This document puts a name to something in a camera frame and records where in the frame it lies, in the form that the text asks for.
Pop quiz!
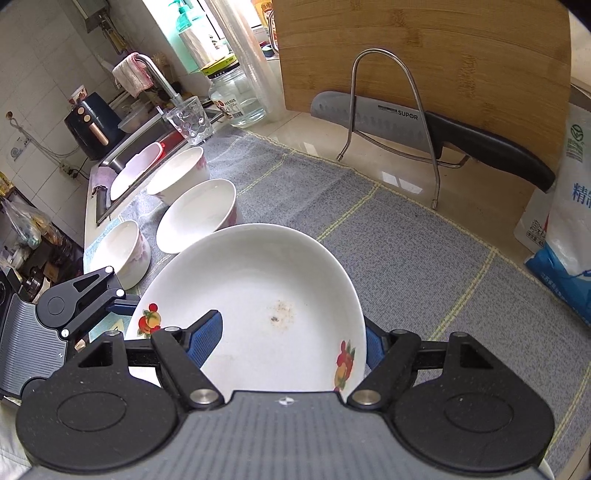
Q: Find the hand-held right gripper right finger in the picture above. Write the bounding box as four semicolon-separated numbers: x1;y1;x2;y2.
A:
346;318;495;409

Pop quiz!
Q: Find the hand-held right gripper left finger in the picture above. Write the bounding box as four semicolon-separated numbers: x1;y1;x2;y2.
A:
78;310;227;409

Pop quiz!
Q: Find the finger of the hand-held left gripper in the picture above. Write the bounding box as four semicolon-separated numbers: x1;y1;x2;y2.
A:
60;265;140;337

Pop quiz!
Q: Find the white floral bowl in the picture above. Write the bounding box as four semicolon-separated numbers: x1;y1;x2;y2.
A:
95;220;152;291
146;147;211;206
156;179;242;254

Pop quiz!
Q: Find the white fruit-print plate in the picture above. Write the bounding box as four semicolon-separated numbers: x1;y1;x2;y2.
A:
126;223;366;393

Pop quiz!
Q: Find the black gas stove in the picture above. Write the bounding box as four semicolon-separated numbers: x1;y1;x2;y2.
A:
0;268;21;324

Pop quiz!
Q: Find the grey and teal checked mat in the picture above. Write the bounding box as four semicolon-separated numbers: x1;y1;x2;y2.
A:
83;131;591;480

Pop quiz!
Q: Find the clear plastic bag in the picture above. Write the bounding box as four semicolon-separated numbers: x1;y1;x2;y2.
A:
0;194;47;250

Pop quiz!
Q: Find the white basin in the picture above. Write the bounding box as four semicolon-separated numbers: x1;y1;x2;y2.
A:
110;142;164;201

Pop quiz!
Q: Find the steel kitchen sink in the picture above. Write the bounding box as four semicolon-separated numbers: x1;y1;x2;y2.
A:
95;115;185;227

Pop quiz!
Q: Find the clear plastic box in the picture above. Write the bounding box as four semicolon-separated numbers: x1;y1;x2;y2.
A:
117;111;153;134

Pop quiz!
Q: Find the dark blue air fryer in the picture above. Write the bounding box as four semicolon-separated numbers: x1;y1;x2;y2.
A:
64;92;123;160

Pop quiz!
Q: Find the clear glass mug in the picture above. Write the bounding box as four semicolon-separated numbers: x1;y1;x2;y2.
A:
166;96;215;145

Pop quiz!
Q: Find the white and blue salt bag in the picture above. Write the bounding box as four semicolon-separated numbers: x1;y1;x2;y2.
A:
513;102;591;329

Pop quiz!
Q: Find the pink dish cloth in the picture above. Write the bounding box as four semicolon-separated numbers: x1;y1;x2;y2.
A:
113;52;153;97

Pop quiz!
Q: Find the steel faucet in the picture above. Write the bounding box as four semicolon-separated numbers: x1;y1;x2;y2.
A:
134;54;185;109

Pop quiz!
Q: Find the glass jar with yellow lid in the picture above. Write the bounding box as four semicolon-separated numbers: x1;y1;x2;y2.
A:
201;54;269;128

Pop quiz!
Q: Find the tall clear plastic wrap roll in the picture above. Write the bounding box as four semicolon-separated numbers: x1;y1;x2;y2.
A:
217;0;278;123

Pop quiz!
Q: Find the window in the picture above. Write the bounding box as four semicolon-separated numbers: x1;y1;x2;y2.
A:
143;0;278;51

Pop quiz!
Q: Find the bamboo cutting board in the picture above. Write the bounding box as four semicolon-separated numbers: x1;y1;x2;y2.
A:
272;0;573;217

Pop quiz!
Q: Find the black-handled kitchen knife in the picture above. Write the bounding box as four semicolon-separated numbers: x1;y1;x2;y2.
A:
310;91;557;193

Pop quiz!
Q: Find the metal wire board rack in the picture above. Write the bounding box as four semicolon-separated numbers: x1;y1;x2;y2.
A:
336;48;472;210

